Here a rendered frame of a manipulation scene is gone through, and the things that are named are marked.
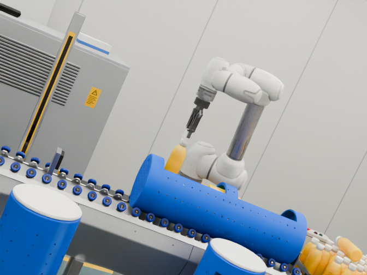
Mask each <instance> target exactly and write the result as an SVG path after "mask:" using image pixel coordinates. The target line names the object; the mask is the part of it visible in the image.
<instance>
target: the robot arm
mask: <svg viewBox="0 0 367 275"><path fill-rule="evenodd" d="M284 87H285V86H284V84H283V83H282V81H281V80H280V79H279V78H277V77H276V76H275V75H273V74H271V73H269V72H267V71H265V70H262V69H259V68H256V67H253V66H251V65H247V64H243V63H234V64H232V65H230V66H229V62H228V61H226V60H225V59H223V58H221V57H215V58H213V59H212V60H211V61H210V62H209V64H208V66H207V67H206V69H205V71H204V73H203V76H202V81H201V83H200V85H199V88H198V91H197V93H196V95H197V97H196V99H195V101H194V104H196V105H197V106H196V108H193V111H192V113H191V116H190V118H189V120H188V122H187V125H186V129H185V132H184V134H183V136H182V138H181V139H183V141H182V144H184V145H188V143H189V141H190V139H191V137H192V134H193V132H195V130H196V128H197V126H198V124H199V122H200V119H201V118H202V116H203V109H208V108H209V105H210V101H211V102H212V101H213V100H214V98H215V96H216V94H217V91H220V92H223V93H225V94H227V95H229V96H230V97H232V98H234V99H236V100H238V101H241V102H243V103H246V107H245V109H244V112H243V114H242V117H241V119H240V122H239V124H238V127H237V129H236V131H235V134H234V136H233V138H232V141H231V143H230V145H229V148H228V151H227V152H225V153H223V154H222V155H221V156H220V157H218V156H217V155H215V152H216V151H215V149H214V148H213V146H212V145H211V144H209V143H207V142H203V141H198V142H197V143H195V144H194V145H193V146H192V147H191V148H190V149H189V150H188V152H187V154H186V158H185V160H184V162H183V163H182V166H181V169H180V171H179V173H178V175H180V176H182V177H185V178H188V179H190V180H193V181H195V182H198V183H200V184H201V183H202V180H203V179H206V180H209V181H210V182H212V183H214V184H215V185H218V184H219V183H221V182H224V183H227V184H230V185H232V186H235V187H236V188H237V190H241V189H242V187H243V186H244V184H245V183H246V181H247V179H248V176H247V172H246V170H244V166H245V162H244V160H243V156H244V154H245V152H246V149H247V147H248V145H249V142H250V140H251V137H252V135H253V133H254V130H255V128H256V126H257V124H258V122H259V119H260V117H261V115H262V112H263V110H264V108H265V106H267V105H268V104H269V103H270V102H271V101H277V100H279V99H280V98H281V96H282V94H283V90H284Z"/></svg>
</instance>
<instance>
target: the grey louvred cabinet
mask: <svg viewBox="0 0 367 275"><path fill-rule="evenodd" d="M64 36H65V34H64V33H62V32H59V31H57V30H55V29H53V28H50V27H48V26H46V25H43V24H41V23H39V22H36V21H33V20H31V19H29V18H27V17H24V16H22V15H20V16H19V17H18V18H17V17H14V16H12V15H9V14H7V13H5V12H3V11H0V151H1V148H2V146H8V147H9V148H10V152H9V153H8V155H9V156H10V157H12V158H15V155H16V153H17V150H18V148H19V145H20V143H21V140H22V138H23V136H24V133H25V131H26V129H27V126H28V124H29V121H30V119H31V117H32V114H33V111H34V109H35V106H36V104H37V102H38V99H39V97H40V95H41V92H42V90H43V87H44V85H45V83H46V80H47V78H48V76H49V73H50V70H51V68H52V65H53V63H54V61H55V58H56V56H57V53H58V51H59V49H60V46H61V44H62V42H63V39H64ZM129 70H130V67H129V66H128V65H127V64H126V63H125V62H124V61H123V60H122V59H121V58H120V57H119V56H116V55H113V54H112V53H109V55H108V56H106V55H104V54H102V53H99V52H97V51H94V50H91V49H89V48H87V47H84V46H82V45H79V44H78V43H77V42H75V44H74V47H73V49H72V51H71V54H70V56H69V58H68V61H67V64H66V66H65V68H64V71H63V73H62V75H61V78H60V80H59V82H58V85H57V87H56V90H55V92H54V94H53V97H52V100H51V102H50V104H49V107H48V109H47V111H46V114H45V116H44V119H43V121H42V123H41V126H40V128H39V130H38V133H37V136H36V137H35V140H34V143H33V145H32V147H31V150H30V152H29V154H28V157H27V159H26V163H30V162H31V158H32V157H37V158H39V159H40V163H39V164H38V167H39V168H41V169H44V168H45V164H46V163H50V162H51V161H52V159H53V156H54V154H55V152H56V149H57V148H58V147H59V148H61V149H62V151H64V157H63V159H62V162H61V164H60V167H59V168H58V170H56V169H55V170H54V172H53V173H55V174H57V173H58V171H59V170H60V169H61V168H66V169H67V170H68V171H69V173H68V175H66V176H67V178H68V179H70V180H72V179H74V175H75V174H81V175H82V176H84V173H85V171H86V169H87V166H88V164H89V162H90V160H91V157H92V155H93V153H94V150H95V148H96V145H97V143H98V141H99V139H100V136H101V134H102V132H103V130H104V127H105V125H106V123H107V121H108V118H109V116H110V114H111V111H112V109H113V107H114V105H115V102H116V100H117V97H118V96H119V93H120V90H121V88H122V86H123V84H124V81H125V79H126V77H127V75H128V72H129Z"/></svg>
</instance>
